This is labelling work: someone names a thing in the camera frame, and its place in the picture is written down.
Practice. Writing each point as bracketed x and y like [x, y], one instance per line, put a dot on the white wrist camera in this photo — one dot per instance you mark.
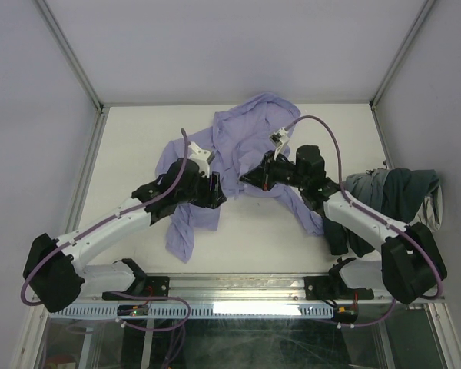
[202, 157]
[280, 139]

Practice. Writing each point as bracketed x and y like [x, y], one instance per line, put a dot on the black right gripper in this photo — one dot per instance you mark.
[262, 176]

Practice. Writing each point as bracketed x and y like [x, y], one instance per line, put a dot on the white slotted cable duct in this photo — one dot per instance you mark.
[216, 310]

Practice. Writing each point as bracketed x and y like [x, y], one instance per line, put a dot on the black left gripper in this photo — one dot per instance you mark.
[213, 197]

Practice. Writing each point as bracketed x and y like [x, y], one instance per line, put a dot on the aluminium left frame post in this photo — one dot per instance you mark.
[68, 52]

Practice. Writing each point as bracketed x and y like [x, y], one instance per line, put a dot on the aluminium frame post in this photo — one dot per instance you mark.
[403, 50]
[68, 52]

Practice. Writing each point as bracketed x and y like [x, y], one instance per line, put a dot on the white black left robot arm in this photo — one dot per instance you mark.
[60, 270]

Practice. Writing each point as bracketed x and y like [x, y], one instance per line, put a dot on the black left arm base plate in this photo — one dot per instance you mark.
[153, 287]

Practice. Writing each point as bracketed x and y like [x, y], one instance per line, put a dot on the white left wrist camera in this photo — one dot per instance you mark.
[202, 157]

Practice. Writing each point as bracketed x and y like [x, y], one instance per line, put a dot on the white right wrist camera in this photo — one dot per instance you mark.
[280, 139]

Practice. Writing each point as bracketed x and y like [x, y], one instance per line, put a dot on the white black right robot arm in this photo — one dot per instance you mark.
[409, 266]

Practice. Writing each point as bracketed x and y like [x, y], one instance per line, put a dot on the dark green grey jacket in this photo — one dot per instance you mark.
[399, 193]

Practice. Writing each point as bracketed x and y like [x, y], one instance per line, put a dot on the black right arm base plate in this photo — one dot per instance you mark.
[325, 287]

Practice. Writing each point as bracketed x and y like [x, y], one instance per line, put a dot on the lilac purple jacket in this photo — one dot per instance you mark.
[239, 138]

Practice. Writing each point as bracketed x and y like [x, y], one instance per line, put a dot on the aluminium mounting rail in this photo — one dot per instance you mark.
[238, 286]

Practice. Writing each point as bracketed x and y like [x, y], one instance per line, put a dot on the aluminium right frame post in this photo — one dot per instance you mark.
[403, 50]

